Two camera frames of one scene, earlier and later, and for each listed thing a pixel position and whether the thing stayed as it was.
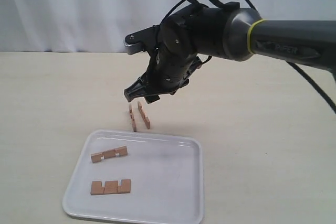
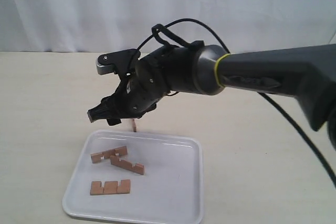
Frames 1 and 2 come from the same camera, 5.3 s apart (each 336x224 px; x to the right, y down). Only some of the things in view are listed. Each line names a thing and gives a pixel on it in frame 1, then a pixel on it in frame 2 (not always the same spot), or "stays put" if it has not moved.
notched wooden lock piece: [145, 118] to [138, 168]
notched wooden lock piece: [134, 126] stays put
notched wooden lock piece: [121, 151] stays put
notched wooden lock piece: [110, 187] stays put
